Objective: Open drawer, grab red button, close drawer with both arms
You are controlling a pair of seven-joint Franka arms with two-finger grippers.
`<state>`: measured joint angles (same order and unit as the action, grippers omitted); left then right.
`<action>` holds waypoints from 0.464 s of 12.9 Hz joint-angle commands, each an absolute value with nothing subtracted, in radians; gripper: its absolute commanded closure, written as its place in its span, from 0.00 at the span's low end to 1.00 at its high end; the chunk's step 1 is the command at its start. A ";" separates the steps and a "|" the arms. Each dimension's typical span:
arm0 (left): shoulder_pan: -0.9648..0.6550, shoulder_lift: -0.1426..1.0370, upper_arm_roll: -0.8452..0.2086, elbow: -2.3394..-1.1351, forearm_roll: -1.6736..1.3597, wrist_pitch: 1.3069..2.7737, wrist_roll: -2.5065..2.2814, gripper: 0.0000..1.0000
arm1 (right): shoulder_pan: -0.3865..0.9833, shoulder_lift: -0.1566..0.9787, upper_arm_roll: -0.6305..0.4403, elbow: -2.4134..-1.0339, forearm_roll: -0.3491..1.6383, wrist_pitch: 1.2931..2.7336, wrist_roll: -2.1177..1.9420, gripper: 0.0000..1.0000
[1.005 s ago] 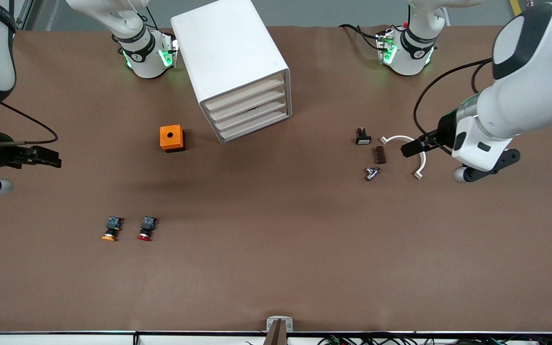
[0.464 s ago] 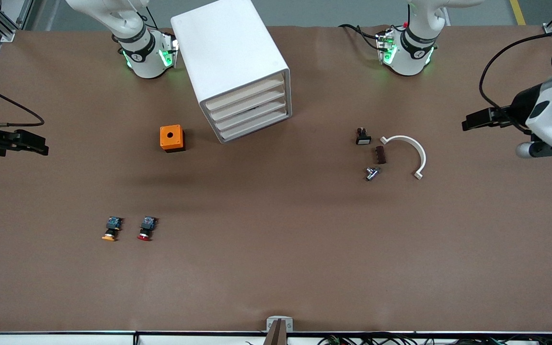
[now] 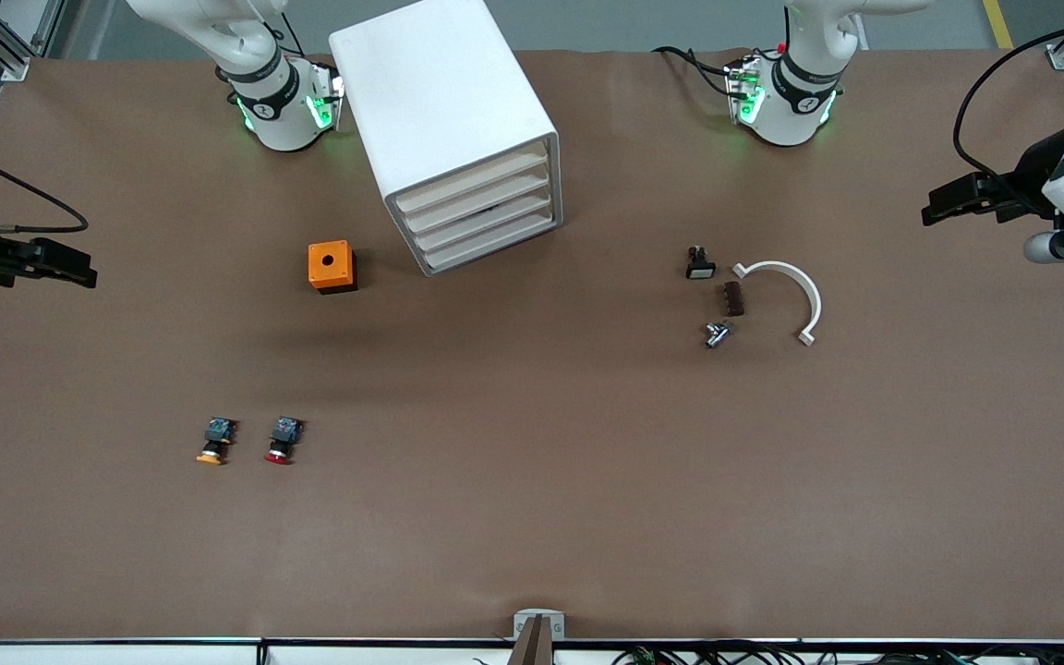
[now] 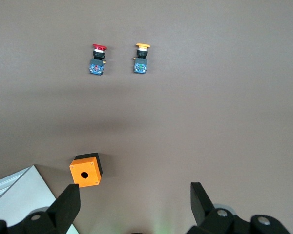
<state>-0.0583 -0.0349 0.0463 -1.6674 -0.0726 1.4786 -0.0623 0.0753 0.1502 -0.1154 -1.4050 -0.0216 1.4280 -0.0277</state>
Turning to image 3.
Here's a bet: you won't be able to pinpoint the red mushroom push button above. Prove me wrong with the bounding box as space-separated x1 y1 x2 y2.
264 417 305 466

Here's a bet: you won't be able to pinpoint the yellow mushroom push button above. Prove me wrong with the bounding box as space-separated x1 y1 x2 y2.
196 417 239 466

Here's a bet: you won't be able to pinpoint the white curved plastic piece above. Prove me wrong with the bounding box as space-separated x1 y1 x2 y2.
732 260 823 347

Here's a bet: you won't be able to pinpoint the orange button enclosure box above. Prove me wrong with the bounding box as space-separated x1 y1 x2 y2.
308 240 357 295

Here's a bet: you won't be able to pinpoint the black base cable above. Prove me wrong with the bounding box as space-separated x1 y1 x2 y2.
652 44 738 101

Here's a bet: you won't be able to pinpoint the white table edge rail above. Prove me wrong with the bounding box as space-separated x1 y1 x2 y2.
0 637 1064 665

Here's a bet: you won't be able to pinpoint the tangled black cables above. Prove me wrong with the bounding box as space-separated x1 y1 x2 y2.
472 645 1064 665

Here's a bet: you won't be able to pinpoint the grey metal mount bracket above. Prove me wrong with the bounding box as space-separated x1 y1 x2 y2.
513 609 566 642

